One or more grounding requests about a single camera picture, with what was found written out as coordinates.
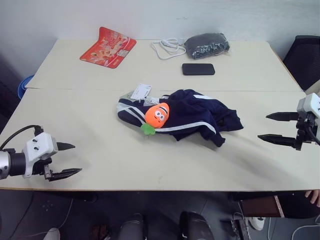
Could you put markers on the brown wooden box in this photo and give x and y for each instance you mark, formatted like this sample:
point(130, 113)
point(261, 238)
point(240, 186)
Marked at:
point(260, 206)

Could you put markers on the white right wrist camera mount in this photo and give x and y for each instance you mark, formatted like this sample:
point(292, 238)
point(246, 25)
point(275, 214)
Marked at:
point(308, 103)

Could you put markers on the white shoe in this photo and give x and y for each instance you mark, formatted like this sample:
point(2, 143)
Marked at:
point(257, 223)

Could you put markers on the black smartphone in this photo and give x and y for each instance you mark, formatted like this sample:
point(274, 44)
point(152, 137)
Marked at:
point(198, 69)

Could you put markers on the dark rounded shape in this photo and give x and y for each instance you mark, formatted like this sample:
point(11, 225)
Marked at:
point(131, 227)
point(196, 226)

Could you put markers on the red printed packaging bag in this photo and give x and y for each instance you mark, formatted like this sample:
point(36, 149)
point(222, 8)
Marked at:
point(110, 48)

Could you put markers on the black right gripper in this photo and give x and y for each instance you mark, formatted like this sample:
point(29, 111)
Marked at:
point(303, 127)

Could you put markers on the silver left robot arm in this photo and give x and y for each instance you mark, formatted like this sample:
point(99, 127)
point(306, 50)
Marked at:
point(7, 163)

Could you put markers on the blue bin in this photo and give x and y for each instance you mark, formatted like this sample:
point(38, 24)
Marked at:
point(23, 86)

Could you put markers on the dark garment in clear bag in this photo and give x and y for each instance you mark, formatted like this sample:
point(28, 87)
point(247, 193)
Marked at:
point(206, 45)

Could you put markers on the black mesh office chair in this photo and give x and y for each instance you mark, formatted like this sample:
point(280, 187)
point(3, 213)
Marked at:
point(303, 62)

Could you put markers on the person's bare hand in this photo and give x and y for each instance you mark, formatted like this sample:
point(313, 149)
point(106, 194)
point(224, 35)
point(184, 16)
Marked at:
point(315, 197)

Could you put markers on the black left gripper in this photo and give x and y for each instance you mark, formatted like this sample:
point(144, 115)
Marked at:
point(40, 167)

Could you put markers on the navy white-striped zip jacket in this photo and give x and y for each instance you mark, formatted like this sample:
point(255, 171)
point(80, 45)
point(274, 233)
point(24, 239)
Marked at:
point(192, 112)

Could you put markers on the orange plush carrot toy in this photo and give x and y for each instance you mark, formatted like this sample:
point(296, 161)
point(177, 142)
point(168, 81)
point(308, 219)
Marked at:
point(157, 113)

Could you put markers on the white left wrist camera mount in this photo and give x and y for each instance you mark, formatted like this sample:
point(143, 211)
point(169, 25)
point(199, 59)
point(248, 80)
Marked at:
point(37, 146)

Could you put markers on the white paper garment tag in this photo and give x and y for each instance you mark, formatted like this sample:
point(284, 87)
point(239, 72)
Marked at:
point(141, 91)

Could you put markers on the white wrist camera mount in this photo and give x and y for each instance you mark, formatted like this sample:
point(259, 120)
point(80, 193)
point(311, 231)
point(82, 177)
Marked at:
point(37, 146)
point(308, 103)

